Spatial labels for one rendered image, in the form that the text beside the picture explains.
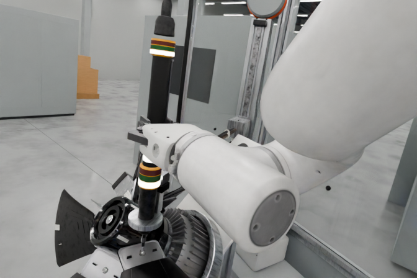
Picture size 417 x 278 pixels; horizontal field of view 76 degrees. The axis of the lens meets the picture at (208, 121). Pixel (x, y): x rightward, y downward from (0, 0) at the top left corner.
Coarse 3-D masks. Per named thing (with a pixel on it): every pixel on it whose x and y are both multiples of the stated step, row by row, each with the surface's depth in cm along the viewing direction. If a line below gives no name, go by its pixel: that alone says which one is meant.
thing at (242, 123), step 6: (228, 120) 107; (234, 120) 106; (240, 120) 108; (246, 120) 110; (228, 126) 107; (234, 126) 106; (240, 126) 105; (246, 126) 108; (240, 132) 105; (246, 132) 110
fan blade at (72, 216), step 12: (60, 204) 84; (72, 204) 79; (60, 216) 83; (72, 216) 78; (84, 216) 74; (60, 228) 82; (72, 228) 78; (84, 228) 74; (60, 240) 82; (72, 240) 78; (84, 240) 75; (60, 252) 81; (72, 252) 78; (84, 252) 76; (60, 264) 81
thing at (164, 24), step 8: (168, 0) 46; (168, 8) 46; (160, 16) 46; (168, 16) 46; (160, 24) 46; (168, 24) 46; (160, 32) 46; (168, 32) 46; (144, 192) 53; (152, 192) 53; (144, 200) 53; (152, 200) 53; (144, 208) 53; (152, 208) 54; (144, 216) 54; (152, 216) 55; (144, 232) 55
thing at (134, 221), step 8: (168, 176) 58; (160, 184) 56; (168, 184) 58; (160, 192) 56; (160, 200) 57; (160, 208) 58; (128, 216) 55; (136, 216) 55; (160, 216) 56; (128, 224) 54; (136, 224) 53; (144, 224) 53; (152, 224) 53; (160, 224) 55
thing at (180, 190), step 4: (240, 144) 71; (244, 144) 66; (180, 188) 59; (172, 192) 60; (176, 192) 57; (180, 192) 68; (164, 196) 61; (168, 196) 58; (172, 196) 65; (176, 196) 69
